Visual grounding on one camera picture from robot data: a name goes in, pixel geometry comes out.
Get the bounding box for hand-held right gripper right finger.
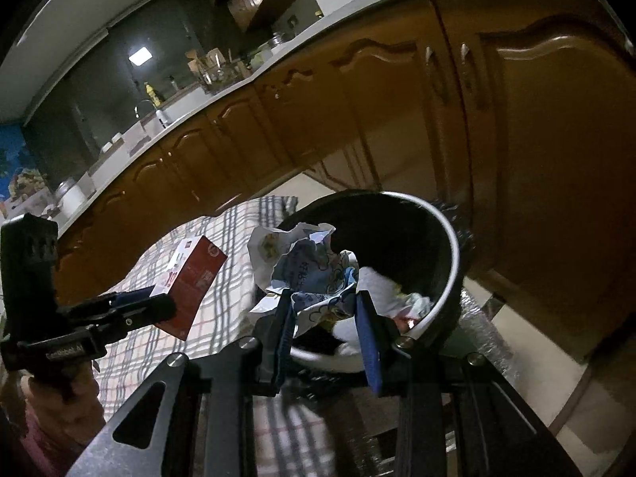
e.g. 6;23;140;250
356;289;582;477

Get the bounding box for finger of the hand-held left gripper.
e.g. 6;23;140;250
57;287;155;322
74;294;178;339

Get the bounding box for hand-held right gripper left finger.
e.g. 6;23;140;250
64;289;298;477

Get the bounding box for red and white box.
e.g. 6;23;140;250
149;236;229;342

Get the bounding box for cartoon print paper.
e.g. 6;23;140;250
247;223;359;339

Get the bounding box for white bin with black bag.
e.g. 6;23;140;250
271;190;475;376

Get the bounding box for person's left hand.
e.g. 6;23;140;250
30;368;106;458

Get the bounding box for plaid tablecloth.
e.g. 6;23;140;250
92;195;398;477

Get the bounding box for coloured crumpled wrapper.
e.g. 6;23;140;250
392;292;434;334

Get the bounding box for white tissue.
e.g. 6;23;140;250
358;266;399;316

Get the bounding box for white canister with metal lid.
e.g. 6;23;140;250
54;179;90;212

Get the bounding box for silver foil mat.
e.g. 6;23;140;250
447;281;508;359

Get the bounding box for dark kitchen window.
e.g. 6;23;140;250
22;0;234;180

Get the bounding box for white kitchen countertop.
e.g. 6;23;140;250
47;0;518;239

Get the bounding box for wooden kitchen cabinets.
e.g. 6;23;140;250
50;0;636;359

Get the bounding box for dish rack with boards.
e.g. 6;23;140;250
186;47;249;93

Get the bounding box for blue wall poster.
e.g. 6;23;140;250
0;124;50;219

